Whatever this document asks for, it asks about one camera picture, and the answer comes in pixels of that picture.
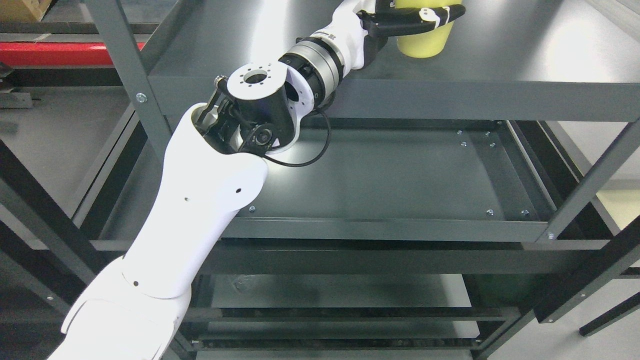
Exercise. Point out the dark grey metal shelf rack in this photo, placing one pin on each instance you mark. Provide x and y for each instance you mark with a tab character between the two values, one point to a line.
430	204

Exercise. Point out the cardboard box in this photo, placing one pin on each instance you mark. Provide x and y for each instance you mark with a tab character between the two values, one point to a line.
23	10

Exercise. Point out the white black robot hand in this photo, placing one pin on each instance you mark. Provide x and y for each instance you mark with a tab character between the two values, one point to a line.
359	28

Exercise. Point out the yellow plastic cup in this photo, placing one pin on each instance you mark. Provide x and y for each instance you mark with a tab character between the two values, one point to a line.
429	44

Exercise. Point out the red metal beam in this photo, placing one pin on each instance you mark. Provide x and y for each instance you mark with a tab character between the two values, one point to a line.
54	54

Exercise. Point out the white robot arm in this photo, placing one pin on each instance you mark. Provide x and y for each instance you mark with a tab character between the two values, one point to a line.
215	164

